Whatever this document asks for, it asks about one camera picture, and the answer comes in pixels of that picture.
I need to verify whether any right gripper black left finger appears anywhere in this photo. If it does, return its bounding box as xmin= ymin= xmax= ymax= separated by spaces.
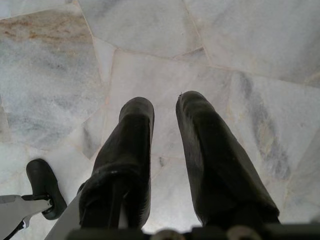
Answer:
xmin=76 ymin=96 xmax=155 ymax=230

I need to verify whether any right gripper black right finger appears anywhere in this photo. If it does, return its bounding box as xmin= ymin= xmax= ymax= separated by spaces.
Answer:
xmin=175 ymin=90 xmax=281 ymax=226

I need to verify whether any black robot right foot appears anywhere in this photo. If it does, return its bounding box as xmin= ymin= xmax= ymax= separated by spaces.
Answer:
xmin=25 ymin=158 xmax=68 ymax=221

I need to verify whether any silver robot right leg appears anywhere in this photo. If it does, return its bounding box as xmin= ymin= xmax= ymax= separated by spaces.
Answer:
xmin=0 ymin=194 xmax=55 ymax=228

